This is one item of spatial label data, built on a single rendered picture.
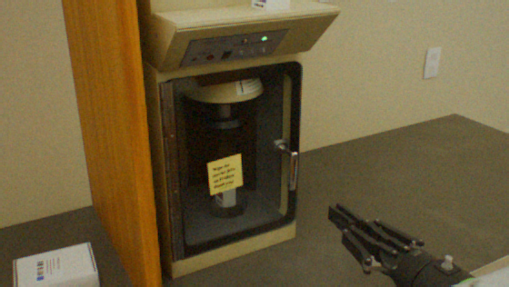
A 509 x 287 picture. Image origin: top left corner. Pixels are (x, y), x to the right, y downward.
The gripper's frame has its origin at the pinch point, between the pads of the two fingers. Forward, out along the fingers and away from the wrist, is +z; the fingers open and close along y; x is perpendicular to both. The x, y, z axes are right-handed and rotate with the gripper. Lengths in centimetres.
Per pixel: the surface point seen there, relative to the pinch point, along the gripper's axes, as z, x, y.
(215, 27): 11.8, -35.1, 20.7
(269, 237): 23.4, 17.6, 1.8
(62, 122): 66, -3, 39
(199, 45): 15.1, -31.7, 22.2
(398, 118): 67, 16, -81
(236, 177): 22.1, -1.3, 11.4
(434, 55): 66, -7, -94
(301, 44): 18.5, -29.1, -0.7
